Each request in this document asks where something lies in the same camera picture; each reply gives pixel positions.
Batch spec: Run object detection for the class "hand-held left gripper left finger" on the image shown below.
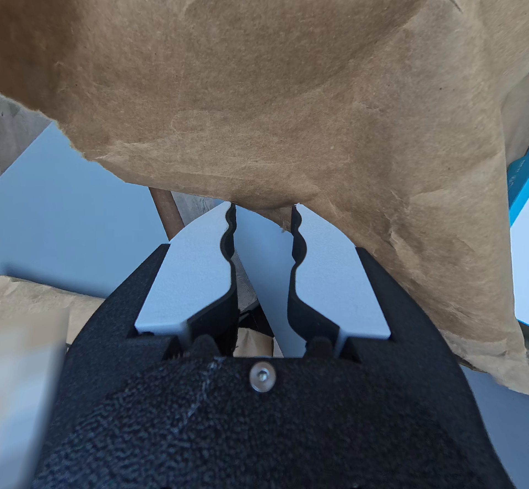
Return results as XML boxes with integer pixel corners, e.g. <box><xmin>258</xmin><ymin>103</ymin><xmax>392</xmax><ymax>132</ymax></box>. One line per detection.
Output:
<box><xmin>134</xmin><ymin>201</ymin><xmax>241</xmax><ymax>337</ymax></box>

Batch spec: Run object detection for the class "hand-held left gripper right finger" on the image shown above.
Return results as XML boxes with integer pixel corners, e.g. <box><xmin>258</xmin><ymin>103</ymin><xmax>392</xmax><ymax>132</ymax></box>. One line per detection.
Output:
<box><xmin>288</xmin><ymin>204</ymin><xmax>392</xmax><ymax>340</ymax></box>

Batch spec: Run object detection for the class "brown paper mailer bag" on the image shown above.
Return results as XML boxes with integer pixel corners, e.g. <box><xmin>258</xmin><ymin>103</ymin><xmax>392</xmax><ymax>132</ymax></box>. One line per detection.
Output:
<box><xmin>0</xmin><ymin>0</ymin><xmax>529</xmax><ymax>395</ymax></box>

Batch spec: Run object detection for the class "blue and white box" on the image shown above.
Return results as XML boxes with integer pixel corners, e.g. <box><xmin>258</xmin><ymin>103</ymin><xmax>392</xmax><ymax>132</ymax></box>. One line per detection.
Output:
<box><xmin>507</xmin><ymin>158</ymin><xmax>529</xmax><ymax>326</ymax></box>

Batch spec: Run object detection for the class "grey desk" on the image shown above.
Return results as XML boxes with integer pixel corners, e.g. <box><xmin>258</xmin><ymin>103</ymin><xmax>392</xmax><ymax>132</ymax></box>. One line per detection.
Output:
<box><xmin>0</xmin><ymin>121</ymin><xmax>529</xmax><ymax>489</ymax></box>

